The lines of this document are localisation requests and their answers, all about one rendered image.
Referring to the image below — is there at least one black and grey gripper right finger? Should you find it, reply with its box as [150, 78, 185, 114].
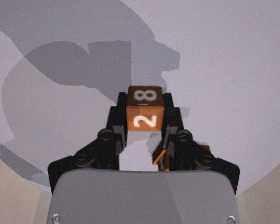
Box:
[161, 93, 240, 195]

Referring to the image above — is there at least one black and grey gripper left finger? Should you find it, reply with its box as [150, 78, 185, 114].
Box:
[48, 92, 128, 195]

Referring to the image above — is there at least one orange-brown number cube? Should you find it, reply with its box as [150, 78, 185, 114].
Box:
[126, 86, 164, 132]
[158, 152, 169, 171]

